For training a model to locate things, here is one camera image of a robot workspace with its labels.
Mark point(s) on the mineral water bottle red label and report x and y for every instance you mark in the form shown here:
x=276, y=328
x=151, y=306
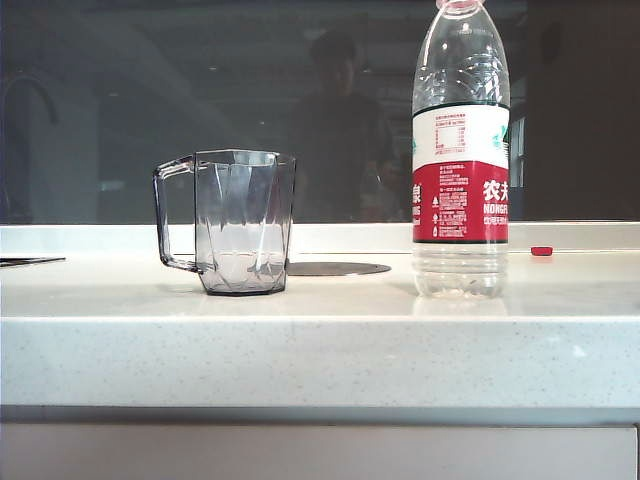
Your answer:
x=460, y=200

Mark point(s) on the clear grey faceted mug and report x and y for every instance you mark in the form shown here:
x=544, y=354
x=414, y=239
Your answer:
x=240, y=225

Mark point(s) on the red bottle cap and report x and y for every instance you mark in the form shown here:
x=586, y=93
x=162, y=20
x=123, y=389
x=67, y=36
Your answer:
x=542, y=251

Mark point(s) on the round dark metal disc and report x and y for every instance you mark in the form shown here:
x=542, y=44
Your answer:
x=340, y=269

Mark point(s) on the flat dark plate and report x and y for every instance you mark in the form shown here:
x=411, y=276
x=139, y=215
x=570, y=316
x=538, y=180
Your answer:
x=30, y=261

